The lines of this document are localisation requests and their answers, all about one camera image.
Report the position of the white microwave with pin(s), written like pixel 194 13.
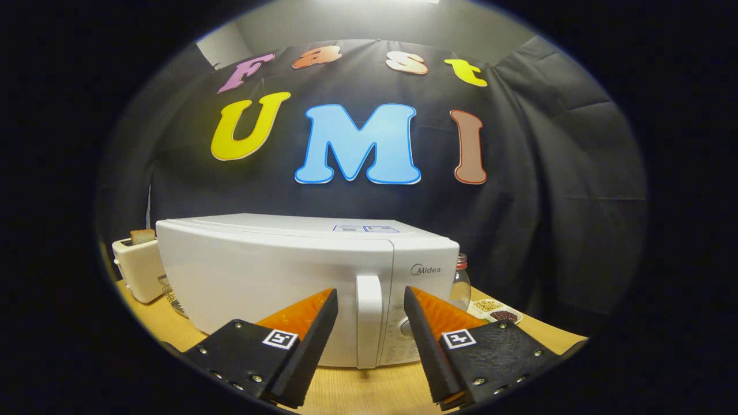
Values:
pixel 259 271

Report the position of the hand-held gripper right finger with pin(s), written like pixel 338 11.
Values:
pixel 429 351

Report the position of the white divided spice dish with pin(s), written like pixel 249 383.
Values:
pixel 496 311

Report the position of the black backdrop cloth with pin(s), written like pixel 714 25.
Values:
pixel 548 173

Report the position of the glass cup with whisk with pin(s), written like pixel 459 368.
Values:
pixel 173 297

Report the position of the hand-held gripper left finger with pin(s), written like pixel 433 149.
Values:
pixel 308 357

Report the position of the toast slice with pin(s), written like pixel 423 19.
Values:
pixel 142 236

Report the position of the white toaster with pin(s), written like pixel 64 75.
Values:
pixel 138 271

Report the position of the clear plastic water bottle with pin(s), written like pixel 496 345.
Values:
pixel 460 285

